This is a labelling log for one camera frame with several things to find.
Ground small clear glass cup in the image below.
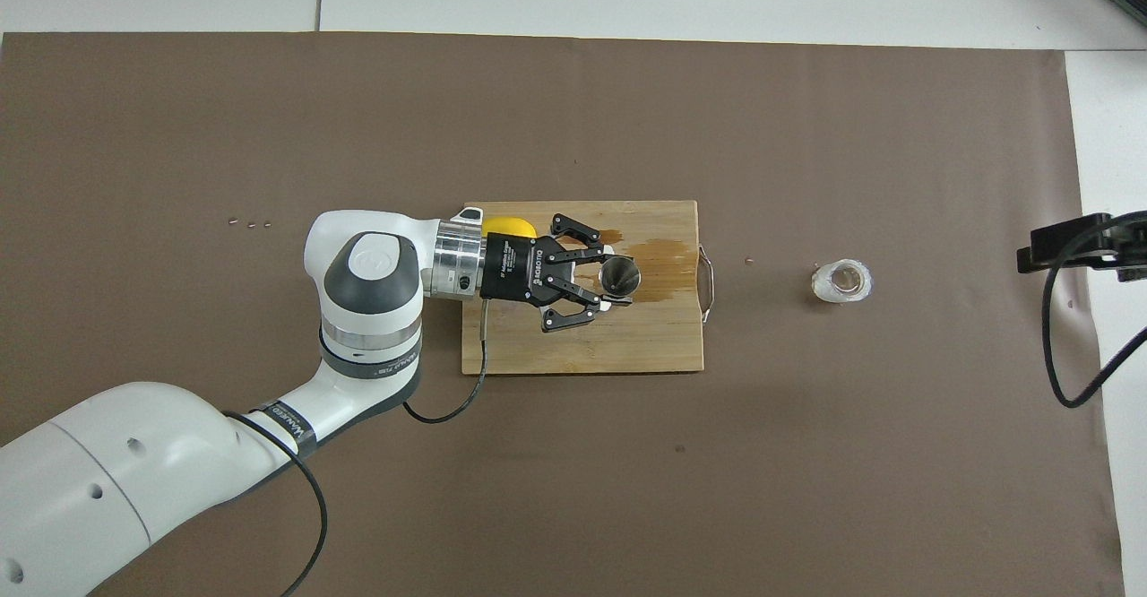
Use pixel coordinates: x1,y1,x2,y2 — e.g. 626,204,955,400
811,258,874,305

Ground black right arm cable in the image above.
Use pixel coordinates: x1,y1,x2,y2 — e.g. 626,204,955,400
1041,219,1147,410

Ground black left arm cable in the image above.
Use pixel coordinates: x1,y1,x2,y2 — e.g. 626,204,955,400
220,297,489,597

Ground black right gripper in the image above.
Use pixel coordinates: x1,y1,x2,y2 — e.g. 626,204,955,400
1017,212,1147,282

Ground steel jigger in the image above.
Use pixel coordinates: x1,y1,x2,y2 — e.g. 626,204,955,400
599,255,642,300

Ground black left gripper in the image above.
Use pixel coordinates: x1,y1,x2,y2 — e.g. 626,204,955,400
479,213,633,334

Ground wooden cutting board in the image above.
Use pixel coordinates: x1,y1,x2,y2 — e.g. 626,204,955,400
461,200,718,376

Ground brown paper table mat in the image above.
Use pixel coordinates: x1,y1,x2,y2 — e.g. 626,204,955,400
0,30,1125,597

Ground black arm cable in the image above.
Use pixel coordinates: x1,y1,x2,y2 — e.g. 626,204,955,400
1041,219,1147,410
220,297,489,597

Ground yellow lemon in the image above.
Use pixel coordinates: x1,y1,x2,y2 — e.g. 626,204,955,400
484,213,539,241

